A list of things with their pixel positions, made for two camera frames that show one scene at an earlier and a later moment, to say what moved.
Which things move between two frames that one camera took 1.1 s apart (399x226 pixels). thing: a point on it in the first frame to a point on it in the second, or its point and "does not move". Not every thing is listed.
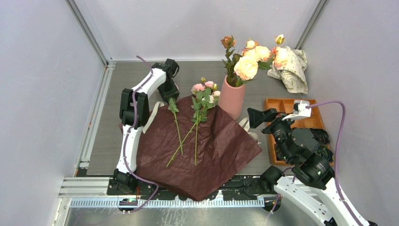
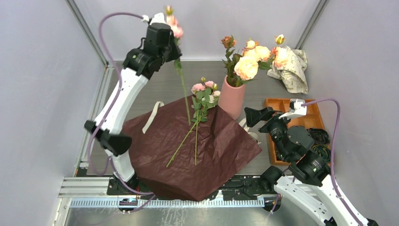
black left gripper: (174, 92) to (175, 53)
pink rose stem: (173, 107) to (177, 33)
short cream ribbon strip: (156, 109) does not move
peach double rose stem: (246, 67) does not move
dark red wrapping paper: (191, 147) does not move
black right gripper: (256, 117) does not move
